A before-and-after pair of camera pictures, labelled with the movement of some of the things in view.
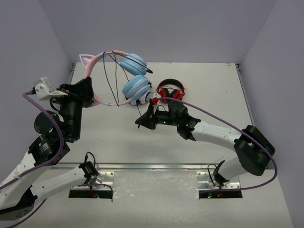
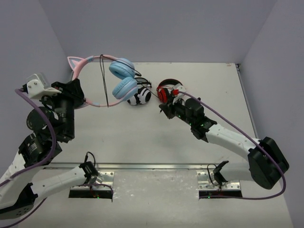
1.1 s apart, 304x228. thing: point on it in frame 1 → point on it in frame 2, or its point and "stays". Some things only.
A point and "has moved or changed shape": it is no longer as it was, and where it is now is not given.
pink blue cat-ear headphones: [137, 88] has moved or changed shape
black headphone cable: [146, 69] → [129, 67]
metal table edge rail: [146, 166] stays
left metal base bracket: [108, 178] stays
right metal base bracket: [204, 182] stays
